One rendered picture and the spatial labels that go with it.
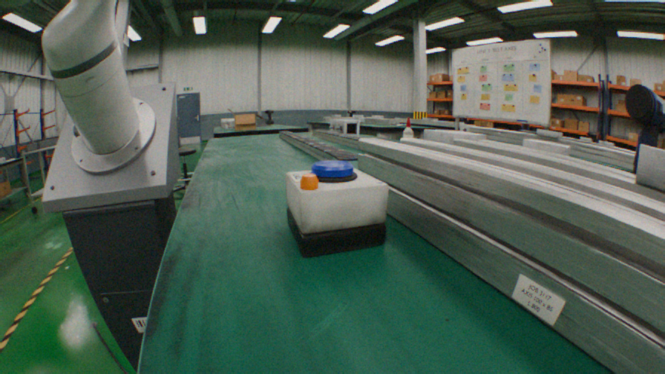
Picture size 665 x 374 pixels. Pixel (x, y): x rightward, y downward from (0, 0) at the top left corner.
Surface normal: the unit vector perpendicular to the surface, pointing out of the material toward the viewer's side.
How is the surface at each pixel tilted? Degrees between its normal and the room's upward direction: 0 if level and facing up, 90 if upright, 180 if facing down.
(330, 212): 90
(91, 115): 134
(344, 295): 0
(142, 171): 45
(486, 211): 90
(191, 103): 90
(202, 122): 90
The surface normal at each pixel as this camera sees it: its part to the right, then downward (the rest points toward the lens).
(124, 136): 0.86, 0.51
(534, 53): -0.91, 0.11
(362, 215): 0.32, 0.25
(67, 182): 0.30, -0.50
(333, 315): 0.00, -0.96
